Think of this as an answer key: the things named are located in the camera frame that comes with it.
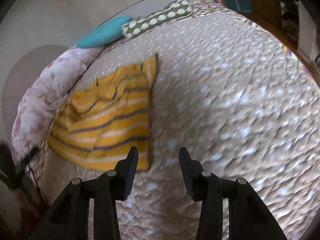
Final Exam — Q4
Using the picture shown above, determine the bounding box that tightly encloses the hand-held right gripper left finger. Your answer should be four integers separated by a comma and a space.
29, 146, 139, 240

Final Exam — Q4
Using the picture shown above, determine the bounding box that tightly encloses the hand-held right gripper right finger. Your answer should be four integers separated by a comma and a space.
178, 147, 288, 240

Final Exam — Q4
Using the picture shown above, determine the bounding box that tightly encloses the yellow striped sweater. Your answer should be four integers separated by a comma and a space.
47, 53, 159, 172

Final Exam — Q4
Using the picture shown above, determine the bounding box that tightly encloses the pink floral duvet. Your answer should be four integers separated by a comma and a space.
11, 46, 104, 163

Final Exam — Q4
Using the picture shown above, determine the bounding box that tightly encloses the beige padded headboard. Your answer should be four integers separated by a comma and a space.
2, 45, 69, 105

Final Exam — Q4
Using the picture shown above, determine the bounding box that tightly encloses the teal pillow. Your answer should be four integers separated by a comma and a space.
76, 15, 133, 49

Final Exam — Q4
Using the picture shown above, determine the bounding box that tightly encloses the olive patterned bolster pillow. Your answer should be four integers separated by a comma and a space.
122, 0, 193, 39

